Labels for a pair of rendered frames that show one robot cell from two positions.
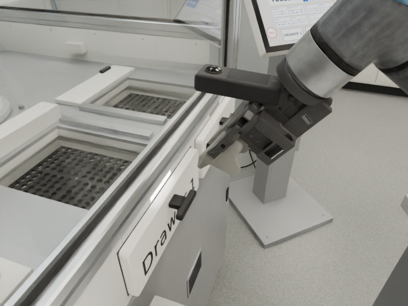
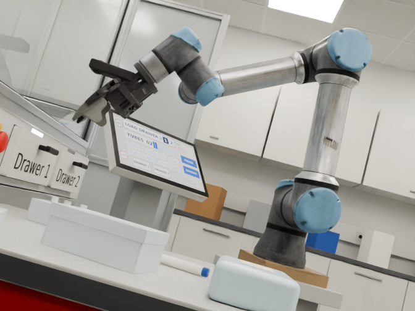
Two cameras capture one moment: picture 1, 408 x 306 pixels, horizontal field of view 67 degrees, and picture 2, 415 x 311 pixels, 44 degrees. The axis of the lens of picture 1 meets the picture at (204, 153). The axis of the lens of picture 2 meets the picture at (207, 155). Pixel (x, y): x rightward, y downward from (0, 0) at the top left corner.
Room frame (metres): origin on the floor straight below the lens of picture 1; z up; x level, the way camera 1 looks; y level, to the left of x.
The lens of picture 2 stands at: (-0.89, 0.05, 0.83)
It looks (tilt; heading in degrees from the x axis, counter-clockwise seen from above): 8 degrees up; 343
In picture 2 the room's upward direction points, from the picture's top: 16 degrees clockwise
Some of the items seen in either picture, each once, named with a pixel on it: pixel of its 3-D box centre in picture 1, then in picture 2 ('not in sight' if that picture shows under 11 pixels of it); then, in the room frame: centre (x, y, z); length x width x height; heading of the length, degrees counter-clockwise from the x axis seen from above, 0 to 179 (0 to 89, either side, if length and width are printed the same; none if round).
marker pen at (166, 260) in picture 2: not in sight; (165, 260); (-0.13, -0.17, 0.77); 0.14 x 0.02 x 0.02; 57
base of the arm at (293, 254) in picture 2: not in sight; (282, 244); (0.44, -0.65, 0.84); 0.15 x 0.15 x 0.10
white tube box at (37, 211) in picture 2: not in sight; (69, 218); (0.07, -0.03, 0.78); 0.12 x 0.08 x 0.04; 67
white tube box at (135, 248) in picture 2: not in sight; (107, 237); (-0.25, -0.05, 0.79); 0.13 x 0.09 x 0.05; 57
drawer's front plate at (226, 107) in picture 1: (217, 130); (67, 172); (0.71, -0.04, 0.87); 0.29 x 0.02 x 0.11; 161
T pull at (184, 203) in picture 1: (180, 203); (47, 149); (0.40, 0.04, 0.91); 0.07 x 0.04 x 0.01; 161
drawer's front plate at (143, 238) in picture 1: (167, 211); (32, 158); (0.41, 0.07, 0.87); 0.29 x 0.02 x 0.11; 161
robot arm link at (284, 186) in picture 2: not in sight; (293, 204); (0.42, -0.65, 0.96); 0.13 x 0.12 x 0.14; 173
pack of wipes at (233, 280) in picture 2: not in sight; (251, 284); (-0.32, -0.22, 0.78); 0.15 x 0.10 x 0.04; 158
